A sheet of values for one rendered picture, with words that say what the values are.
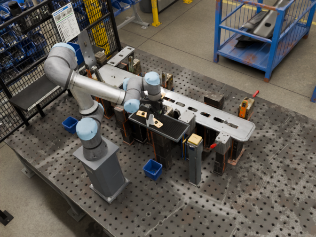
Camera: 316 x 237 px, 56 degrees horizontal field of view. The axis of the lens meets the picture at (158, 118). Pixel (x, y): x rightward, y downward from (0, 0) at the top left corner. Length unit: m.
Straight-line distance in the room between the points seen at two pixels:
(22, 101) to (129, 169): 0.99
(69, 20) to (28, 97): 0.74
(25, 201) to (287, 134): 2.44
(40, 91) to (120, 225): 1.23
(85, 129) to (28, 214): 1.64
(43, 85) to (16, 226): 1.33
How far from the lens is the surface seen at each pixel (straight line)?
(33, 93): 2.57
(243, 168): 2.20
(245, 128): 2.03
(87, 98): 1.71
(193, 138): 1.74
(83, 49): 2.56
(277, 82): 3.99
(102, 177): 1.91
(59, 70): 1.46
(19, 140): 2.75
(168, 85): 2.36
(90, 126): 1.69
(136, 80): 1.58
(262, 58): 4.07
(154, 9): 5.02
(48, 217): 3.06
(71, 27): 2.81
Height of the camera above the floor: 2.51
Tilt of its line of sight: 46 degrees down
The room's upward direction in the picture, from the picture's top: 8 degrees counter-clockwise
